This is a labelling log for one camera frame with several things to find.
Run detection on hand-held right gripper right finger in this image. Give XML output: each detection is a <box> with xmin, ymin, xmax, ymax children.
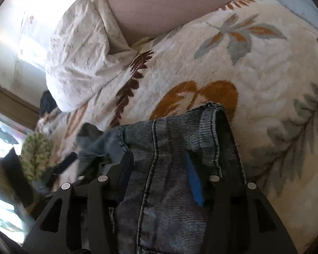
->
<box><xmin>185</xmin><ymin>152</ymin><xmax>298</xmax><ymax>254</ymax></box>

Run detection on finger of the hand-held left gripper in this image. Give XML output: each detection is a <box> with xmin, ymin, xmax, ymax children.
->
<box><xmin>44</xmin><ymin>152</ymin><xmax>78</xmax><ymax>191</ymax></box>

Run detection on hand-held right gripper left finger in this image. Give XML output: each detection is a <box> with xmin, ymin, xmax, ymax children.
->
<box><xmin>22</xmin><ymin>151</ymin><xmax>134</xmax><ymax>254</ymax></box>

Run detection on blue denim pants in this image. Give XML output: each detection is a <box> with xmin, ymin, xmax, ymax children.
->
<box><xmin>77</xmin><ymin>102</ymin><xmax>247</xmax><ymax>254</ymax></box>

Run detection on green patterned rolled blanket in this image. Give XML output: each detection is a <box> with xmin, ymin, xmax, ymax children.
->
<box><xmin>19</xmin><ymin>132</ymin><xmax>54</xmax><ymax>184</ymax></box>

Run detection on dark olive cloth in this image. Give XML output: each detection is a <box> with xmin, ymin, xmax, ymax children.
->
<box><xmin>1</xmin><ymin>149</ymin><xmax>34</xmax><ymax>208</ymax></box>

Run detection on black cloth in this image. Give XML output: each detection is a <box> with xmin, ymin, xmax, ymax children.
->
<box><xmin>39</xmin><ymin>90</ymin><xmax>59</xmax><ymax>117</ymax></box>

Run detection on white leaf print pillow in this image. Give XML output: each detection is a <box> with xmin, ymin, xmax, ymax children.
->
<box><xmin>45</xmin><ymin>0</ymin><xmax>138</xmax><ymax>113</ymax></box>

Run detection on leaf print bed blanket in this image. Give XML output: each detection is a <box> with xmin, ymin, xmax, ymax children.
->
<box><xmin>34</xmin><ymin>0</ymin><xmax>318</xmax><ymax>246</ymax></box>

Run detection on pink bolster cushion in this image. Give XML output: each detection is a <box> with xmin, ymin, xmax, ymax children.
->
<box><xmin>106</xmin><ymin>0</ymin><xmax>264</xmax><ymax>47</ymax></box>

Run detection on wooden door frame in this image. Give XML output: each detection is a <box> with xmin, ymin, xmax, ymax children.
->
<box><xmin>0</xmin><ymin>78</ymin><xmax>40</xmax><ymax>135</ymax></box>

